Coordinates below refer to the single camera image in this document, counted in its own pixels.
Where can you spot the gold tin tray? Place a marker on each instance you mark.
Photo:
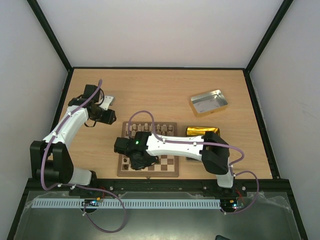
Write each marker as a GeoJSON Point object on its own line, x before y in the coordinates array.
{"type": "Point", "coordinates": [194, 133]}

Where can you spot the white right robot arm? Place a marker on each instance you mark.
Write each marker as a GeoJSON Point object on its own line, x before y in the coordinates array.
{"type": "Point", "coordinates": [214, 156]}

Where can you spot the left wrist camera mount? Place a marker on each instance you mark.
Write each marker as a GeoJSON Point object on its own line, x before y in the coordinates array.
{"type": "Point", "coordinates": [106, 102]}

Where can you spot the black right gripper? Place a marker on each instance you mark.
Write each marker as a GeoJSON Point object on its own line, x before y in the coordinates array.
{"type": "Point", "coordinates": [144, 160]}

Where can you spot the wooden chessboard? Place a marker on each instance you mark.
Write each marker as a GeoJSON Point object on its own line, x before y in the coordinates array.
{"type": "Point", "coordinates": [168, 166]}

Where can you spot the white slotted cable duct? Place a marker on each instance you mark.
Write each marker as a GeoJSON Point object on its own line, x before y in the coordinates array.
{"type": "Point", "coordinates": [73, 203]}

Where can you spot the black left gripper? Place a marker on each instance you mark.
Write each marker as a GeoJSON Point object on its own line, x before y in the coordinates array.
{"type": "Point", "coordinates": [108, 119]}

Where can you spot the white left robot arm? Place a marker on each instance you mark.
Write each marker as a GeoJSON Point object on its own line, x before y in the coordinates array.
{"type": "Point", "coordinates": [50, 158]}

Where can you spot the silver tin lid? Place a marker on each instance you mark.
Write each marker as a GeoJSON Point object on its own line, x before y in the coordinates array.
{"type": "Point", "coordinates": [208, 103]}

